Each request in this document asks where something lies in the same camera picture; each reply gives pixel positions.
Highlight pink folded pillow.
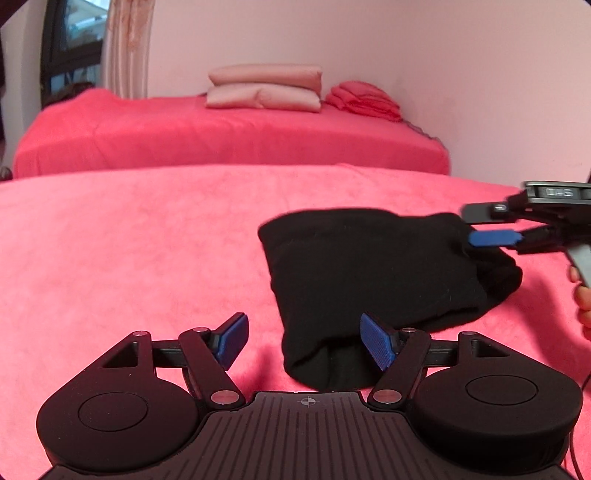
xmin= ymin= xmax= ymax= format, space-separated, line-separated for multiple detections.
xmin=205 ymin=84 xmax=321 ymax=112
xmin=209 ymin=65 xmax=324 ymax=90

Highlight stack of red folded cloth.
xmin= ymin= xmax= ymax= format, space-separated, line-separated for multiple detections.
xmin=324 ymin=80 xmax=402 ymax=123

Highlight person's right hand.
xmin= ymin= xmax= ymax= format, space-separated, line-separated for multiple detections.
xmin=568 ymin=265 xmax=591 ymax=343

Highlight dark framed window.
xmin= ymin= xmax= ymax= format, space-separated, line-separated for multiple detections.
xmin=41 ymin=0 xmax=112 ymax=100

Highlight black pants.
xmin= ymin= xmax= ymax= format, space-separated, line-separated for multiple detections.
xmin=257 ymin=209 xmax=523 ymax=391

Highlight bed with red sheet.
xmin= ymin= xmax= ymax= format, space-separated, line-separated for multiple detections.
xmin=13 ymin=88 xmax=451 ymax=178

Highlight patterned beige curtain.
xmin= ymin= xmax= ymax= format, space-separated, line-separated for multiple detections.
xmin=99 ymin=0 xmax=155 ymax=99

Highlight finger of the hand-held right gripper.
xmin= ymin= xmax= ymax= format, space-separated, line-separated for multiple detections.
xmin=468 ymin=224 xmax=566 ymax=256
xmin=461 ymin=201 xmax=511 ymax=225

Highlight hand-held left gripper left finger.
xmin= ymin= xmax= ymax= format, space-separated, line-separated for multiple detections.
xmin=99 ymin=312 xmax=250 ymax=410

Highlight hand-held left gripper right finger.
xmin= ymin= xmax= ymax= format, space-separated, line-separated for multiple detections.
xmin=360 ymin=313 xmax=506 ymax=411

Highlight pink blanket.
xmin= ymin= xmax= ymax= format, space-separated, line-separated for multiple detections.
xmin=0 ymin=164 xmax=591 ymax=480

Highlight black cable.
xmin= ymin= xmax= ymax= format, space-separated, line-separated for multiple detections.
xmin=569 ymin=434 xmax=584 ymax=480

